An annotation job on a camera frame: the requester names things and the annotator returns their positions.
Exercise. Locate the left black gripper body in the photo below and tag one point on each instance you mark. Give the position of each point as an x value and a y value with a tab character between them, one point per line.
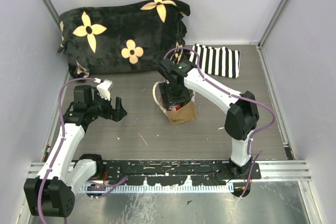
103	108

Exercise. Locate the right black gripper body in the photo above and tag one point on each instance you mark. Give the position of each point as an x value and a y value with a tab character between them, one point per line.
175	95

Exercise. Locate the red Coca-Cola can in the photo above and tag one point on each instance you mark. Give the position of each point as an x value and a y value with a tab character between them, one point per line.
174	107

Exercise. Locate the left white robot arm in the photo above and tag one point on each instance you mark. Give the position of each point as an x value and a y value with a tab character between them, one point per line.
52	192

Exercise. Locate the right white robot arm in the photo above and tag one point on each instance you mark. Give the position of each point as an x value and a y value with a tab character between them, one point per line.
240	109

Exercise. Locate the brown burlap canvas bag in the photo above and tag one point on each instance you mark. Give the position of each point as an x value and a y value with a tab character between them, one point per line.
185	114

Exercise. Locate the black white striped cloth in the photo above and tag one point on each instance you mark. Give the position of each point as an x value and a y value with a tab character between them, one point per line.
220	61

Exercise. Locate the black floral plush blanket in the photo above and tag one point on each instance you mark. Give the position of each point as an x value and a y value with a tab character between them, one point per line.
123	39

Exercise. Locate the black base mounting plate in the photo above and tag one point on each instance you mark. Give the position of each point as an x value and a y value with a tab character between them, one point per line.
169	173

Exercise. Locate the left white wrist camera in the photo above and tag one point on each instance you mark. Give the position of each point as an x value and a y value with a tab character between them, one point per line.
104	88

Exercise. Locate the aluminium front rail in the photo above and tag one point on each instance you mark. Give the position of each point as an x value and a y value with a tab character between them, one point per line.
271	171

